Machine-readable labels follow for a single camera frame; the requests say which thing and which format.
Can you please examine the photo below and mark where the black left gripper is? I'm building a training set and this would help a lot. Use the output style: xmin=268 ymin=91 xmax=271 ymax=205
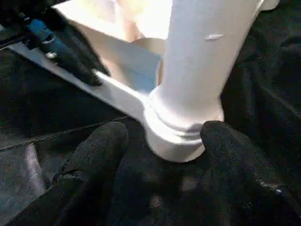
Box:
xmin=0 ymin=0 xmax=112 ymax=88

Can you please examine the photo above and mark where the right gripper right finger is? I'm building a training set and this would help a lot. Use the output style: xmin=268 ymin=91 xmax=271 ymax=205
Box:
xmin=200 ymin=121 xmax=301 ymax=226

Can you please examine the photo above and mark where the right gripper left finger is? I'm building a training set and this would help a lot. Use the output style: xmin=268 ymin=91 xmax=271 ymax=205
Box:
xmin=5 ymin=121 xmax=129 ymax=226

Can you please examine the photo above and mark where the white plastic table top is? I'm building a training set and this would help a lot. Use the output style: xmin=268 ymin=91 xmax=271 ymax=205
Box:
xmin=9 ymin=0 xmax=280 ymax=163

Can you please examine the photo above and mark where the white plastic table leg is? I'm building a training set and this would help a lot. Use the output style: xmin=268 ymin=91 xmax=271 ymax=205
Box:
xmin=150 ymin=0 xmax=264 ymax=137

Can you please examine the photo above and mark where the black work mat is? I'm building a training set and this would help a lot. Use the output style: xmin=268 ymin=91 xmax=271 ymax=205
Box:
xmin=0 ymin=0 xmax=301 ymax=226

